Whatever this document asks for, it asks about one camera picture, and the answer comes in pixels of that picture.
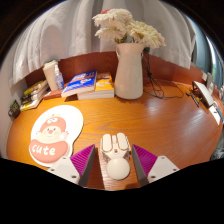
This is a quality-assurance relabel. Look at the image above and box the white flat device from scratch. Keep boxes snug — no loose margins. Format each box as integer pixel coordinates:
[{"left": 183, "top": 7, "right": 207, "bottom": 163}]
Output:
[{"left": 192, "top": 80, "right": 215, "bottom": 108}]

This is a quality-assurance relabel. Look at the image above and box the white flower bouquet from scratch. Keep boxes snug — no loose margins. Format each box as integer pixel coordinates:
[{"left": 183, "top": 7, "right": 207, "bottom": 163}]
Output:
[{"left": 92, "top": 8, "right": 167, "bottom": 50}]

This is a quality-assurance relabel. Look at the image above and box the white computer mouse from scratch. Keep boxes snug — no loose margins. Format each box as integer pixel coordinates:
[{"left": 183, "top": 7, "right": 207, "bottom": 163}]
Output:
[{"left": 99, "top": 132, "right": 132, "bottom": 181}]

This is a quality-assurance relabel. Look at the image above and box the dark green mug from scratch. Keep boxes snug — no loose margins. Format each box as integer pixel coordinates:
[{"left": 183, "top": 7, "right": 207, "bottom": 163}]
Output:
[{"left": 8, "top": 99, "right": 22, "bottom": 120}]

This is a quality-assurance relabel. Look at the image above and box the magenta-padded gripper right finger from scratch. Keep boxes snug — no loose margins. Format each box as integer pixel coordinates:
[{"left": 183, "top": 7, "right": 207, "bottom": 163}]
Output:
[{"left": 131, "top": 143, "right": 180, "bottom": 187}]

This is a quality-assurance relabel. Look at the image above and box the black-spined book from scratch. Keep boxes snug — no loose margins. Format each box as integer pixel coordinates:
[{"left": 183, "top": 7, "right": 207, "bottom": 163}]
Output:
[
  {"left": 19, "top": 85, "right": 49, "bottom": 101},
  {"left": 19, "top": 91, "right": 50, "bottom": 106}
]

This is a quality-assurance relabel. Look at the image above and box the yellow white book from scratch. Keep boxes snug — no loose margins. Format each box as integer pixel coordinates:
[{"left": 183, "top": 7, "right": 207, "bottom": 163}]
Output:
[{"left": 19, "top": 94, "right": 50, "bottom": 112}]

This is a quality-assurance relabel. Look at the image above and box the orange yellow book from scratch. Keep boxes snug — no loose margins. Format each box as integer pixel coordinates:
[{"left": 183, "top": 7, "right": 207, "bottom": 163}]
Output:
[{"left": 76, "top": 72, "right": 115, "bottom": 101}]

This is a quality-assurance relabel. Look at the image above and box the white curtain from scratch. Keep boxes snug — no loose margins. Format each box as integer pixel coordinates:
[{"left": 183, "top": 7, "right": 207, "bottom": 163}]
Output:
[{"left": 9, "top": 0, "right": 198, "bottom": 86}]

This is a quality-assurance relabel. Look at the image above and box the reddish brown book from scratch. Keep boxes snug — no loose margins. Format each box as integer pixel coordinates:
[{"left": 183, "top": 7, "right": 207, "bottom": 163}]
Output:
[{"left": 43, "top": 88, "right": 64, "bottom": 100}]

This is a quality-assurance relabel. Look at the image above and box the white ceramic jug vase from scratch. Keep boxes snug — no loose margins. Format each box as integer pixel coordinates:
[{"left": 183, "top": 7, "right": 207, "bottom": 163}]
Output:
[{"left": 114, "top": 42, "right": 148, "bottom": 100}]

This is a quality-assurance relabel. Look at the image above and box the cream travel cup with lid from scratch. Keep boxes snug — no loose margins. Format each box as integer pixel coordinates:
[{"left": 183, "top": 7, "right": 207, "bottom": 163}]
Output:
[{"left": 42, "top": 59, "right": 60, "bottom": 92}]

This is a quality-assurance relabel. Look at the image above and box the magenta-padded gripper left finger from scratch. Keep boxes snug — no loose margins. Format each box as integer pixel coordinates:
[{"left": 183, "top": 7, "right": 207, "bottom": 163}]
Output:
[{"left": 47, "top": 143, "right": 98, "bottom": 188}]

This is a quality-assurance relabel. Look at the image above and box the white pink cartoon mouse pad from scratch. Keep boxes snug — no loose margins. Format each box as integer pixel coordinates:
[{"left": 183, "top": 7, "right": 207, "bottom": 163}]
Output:
[{"left": 28, "top": 104, "right": 84, "bottom": 168}]

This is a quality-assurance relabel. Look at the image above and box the black cable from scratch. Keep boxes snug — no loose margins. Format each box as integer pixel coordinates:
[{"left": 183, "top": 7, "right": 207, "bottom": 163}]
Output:
[{"left": 141, "top": 49, "right": 185, "bottom": 100}]

